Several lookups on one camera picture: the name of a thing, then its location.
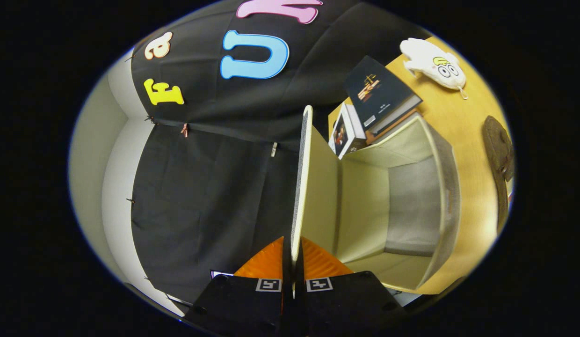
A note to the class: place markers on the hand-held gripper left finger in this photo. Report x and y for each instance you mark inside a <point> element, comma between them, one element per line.
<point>243,304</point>

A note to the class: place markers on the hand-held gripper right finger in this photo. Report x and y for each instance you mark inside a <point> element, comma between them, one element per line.
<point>346,304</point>

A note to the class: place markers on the grey fabric storage box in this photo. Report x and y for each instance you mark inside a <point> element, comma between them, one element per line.
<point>365,210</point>

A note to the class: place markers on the brown fuzzy slipper shoe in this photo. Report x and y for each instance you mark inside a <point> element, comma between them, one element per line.
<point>498,145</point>

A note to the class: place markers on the lit screen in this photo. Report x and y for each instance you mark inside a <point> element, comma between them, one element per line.
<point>220,273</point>

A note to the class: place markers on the black backdrop cloth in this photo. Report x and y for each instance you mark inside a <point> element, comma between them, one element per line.
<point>201,187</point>

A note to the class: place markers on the white book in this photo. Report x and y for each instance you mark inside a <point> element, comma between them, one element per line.
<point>348,135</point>

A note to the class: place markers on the brown book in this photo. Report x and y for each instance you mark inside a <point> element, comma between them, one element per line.
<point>388,132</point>

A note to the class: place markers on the pink clip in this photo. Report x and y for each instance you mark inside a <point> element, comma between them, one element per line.
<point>184,130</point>

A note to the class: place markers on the dark hardcover book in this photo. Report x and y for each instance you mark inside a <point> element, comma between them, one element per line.
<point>379,89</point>

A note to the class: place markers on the white plush toy with eyes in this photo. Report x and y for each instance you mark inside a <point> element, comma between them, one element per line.
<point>430,58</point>

